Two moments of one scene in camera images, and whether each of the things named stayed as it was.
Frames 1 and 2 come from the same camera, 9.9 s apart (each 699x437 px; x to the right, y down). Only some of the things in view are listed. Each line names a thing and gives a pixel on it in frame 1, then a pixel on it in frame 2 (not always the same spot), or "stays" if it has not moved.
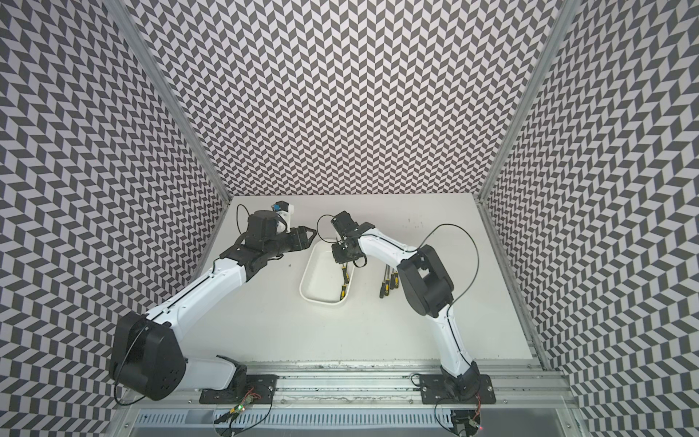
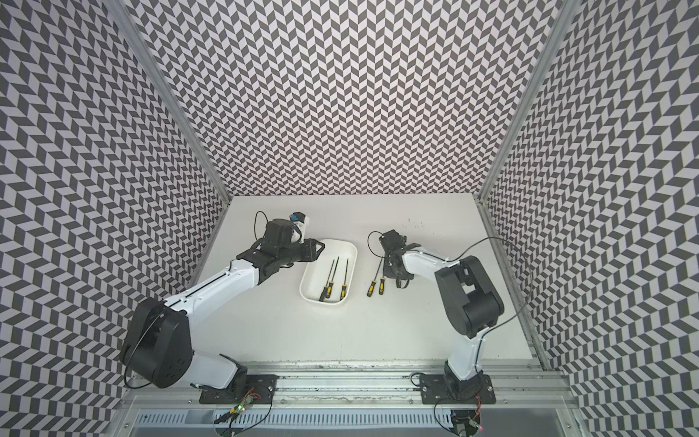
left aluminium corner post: [136, 41] stays
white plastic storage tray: [321, 279] stays
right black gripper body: [342, 254] → [390, 272]
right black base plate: [434, 391] stays
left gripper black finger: [302, 236] → [310, 249]
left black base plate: [256, 390] stays
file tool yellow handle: [346, 276] → [323, 293]
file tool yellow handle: [385, 286] → [373, 282]
